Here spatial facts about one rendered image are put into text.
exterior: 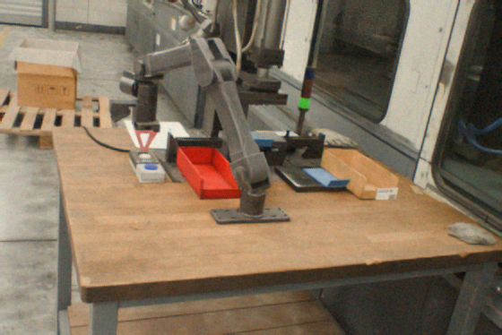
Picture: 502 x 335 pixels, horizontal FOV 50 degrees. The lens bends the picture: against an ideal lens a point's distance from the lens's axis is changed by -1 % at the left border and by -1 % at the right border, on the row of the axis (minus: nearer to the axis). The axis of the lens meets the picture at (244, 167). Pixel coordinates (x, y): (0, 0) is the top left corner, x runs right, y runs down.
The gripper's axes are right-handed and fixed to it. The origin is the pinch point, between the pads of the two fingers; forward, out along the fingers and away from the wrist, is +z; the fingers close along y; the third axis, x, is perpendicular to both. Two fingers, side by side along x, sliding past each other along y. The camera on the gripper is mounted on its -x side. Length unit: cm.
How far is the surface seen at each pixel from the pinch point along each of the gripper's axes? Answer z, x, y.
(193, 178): 2.1, 9.8, 19.0
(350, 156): 1, 69, 5
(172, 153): 1.9, 9.2, -1.2
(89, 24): 73, 90, -920
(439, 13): -48, 98, -1
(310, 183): 3, 46, 21
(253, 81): -21.8, 31.9, 0.5
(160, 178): 3.8, 1.8, 14.2
